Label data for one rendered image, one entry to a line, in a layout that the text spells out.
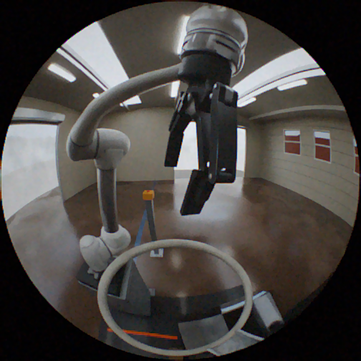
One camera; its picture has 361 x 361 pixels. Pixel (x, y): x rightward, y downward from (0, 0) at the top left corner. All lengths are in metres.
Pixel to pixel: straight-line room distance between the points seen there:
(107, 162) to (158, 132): 5.87
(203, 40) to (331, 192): 6.44
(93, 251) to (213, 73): 0.79
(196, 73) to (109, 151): 0.44
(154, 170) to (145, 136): 1.87
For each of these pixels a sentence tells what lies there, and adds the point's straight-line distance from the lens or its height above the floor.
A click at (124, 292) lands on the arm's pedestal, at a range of 0.86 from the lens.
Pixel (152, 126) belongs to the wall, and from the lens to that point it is 6.42.
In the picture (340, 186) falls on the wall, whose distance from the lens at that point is 6.41.
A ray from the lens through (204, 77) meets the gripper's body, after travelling 0.16.
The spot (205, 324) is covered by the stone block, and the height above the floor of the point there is 0.74.
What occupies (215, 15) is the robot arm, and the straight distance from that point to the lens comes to 0.23.
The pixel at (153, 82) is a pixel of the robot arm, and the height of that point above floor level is 1.74.
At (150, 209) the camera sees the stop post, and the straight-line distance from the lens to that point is 1.51.
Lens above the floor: 1.56
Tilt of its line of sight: 14 degrees down
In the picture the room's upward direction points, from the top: straight up
